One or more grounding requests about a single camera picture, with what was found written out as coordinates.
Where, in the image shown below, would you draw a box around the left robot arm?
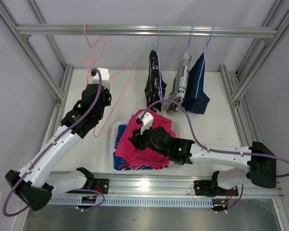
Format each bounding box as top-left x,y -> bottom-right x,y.
5,84 -> 111,211

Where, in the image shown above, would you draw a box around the black white patterned trousers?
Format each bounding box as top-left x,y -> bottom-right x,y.
144,50 -> 167,107

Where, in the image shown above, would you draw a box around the blue hanger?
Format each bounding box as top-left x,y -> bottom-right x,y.
155,24 -> 163,100
186,24 -> 195,67
195,25 -> 216,98

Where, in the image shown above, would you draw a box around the aluminium frame struts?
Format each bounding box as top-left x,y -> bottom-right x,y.
0,0 -> 74,104
219,0 -> 289,146

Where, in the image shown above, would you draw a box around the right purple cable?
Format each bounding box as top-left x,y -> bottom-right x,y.
139,100 -> 289,205

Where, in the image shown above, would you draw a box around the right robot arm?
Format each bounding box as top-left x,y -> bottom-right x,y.
128,127 -> 276,195

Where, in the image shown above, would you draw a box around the pink trousers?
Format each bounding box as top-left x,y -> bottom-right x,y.
114,108 -> 176,170

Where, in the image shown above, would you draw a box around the purple cable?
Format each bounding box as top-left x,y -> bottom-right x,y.
2,68 -> 106,217
139,100 -> 289,205

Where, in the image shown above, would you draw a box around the navy blue trousers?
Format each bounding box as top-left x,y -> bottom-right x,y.
182,53 -> 210,115

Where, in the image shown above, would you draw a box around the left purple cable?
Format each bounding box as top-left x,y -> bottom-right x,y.
2,68 -> 106,217

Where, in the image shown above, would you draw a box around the blue white patterned trousers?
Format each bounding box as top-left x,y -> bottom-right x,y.
113,124 -> 164,172

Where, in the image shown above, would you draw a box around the aluminium hanging rail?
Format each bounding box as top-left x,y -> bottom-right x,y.
16,24 -> 277,39

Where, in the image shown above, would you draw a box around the white plastic basket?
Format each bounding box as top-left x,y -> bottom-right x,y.
109,120 -> 183,174

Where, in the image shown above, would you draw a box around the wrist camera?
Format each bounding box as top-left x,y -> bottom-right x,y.
88,68 -> 110,90
136,112 -> 154,135

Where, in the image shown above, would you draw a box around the pink hanger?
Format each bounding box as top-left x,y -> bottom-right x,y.
83,23 -> 108,65
85,58 -> 136,138

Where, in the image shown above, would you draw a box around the white black print trousers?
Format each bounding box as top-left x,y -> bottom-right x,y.
168,52 -> 192,105

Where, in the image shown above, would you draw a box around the left aluminium frame struts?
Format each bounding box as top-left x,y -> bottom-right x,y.
0,0 -> 74,104

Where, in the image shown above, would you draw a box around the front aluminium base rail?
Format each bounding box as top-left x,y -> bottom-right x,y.
48,175 -> 285,199

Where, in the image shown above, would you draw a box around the right aluminium frame struts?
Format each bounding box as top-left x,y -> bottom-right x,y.
219,0 -> 289,146

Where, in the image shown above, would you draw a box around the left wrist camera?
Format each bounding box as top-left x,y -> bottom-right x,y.
88,68 -> 110,90

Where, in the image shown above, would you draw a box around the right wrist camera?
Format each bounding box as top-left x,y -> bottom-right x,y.
136,112 -> 154,135

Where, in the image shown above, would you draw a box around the white slotted cable duct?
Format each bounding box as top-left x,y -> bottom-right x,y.
48,196 -> 213,208

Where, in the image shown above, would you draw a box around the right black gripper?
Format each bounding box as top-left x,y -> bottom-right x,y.
129,123 -> 169,157

